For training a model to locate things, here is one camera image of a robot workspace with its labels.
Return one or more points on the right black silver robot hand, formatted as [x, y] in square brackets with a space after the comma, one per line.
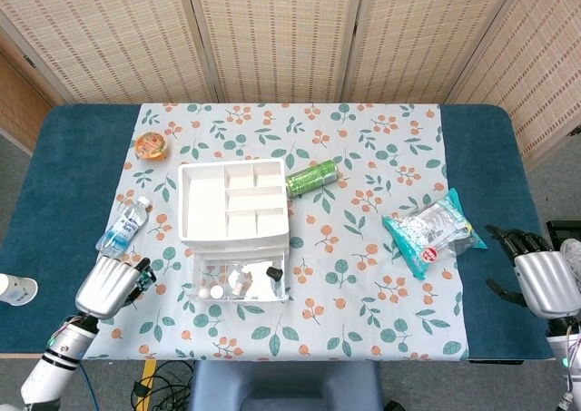
[544, 279]

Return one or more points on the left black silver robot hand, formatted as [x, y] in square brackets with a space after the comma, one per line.
[104, 288]

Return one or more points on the white plastic drawer organizer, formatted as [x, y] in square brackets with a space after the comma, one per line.
[204, 202]

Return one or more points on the clear plastic storage box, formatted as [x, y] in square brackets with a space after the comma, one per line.
[258, 289]

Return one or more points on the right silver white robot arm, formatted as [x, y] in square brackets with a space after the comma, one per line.
[565, 352]

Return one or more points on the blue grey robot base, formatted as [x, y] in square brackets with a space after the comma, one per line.
[286, 384]

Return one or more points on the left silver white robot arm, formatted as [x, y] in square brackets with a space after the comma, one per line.
[54, 361]

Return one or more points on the white shoe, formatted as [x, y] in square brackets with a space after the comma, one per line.
[573, 257]

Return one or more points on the clear plastic water bottle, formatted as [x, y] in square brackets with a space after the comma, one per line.
[122, 227]

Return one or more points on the white plastic bottle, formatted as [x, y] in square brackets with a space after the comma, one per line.
[18, 289]

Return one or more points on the small white ball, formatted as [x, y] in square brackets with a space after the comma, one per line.
[204, 293]

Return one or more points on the white round cap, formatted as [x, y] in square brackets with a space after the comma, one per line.
[217, 291]

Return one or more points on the teal fabric table cover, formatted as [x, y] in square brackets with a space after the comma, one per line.
[68, 179]

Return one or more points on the teal clear snack bag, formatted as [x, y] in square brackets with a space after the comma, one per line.
[431, 231]

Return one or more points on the orange jelly cup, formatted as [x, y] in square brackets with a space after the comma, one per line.
[151, 145]

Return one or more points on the black rubber plug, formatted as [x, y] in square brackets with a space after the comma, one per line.
[273, 273]

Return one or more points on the brown wooden panel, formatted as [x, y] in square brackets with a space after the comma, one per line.
[18, 107]

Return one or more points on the floral fruit print tablecloth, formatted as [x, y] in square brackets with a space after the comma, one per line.
[363, 166]

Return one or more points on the green drink can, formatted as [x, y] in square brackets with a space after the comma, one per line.
[313, 177]

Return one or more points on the woven bamboo folding screen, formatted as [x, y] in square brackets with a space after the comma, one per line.
[281, 34]

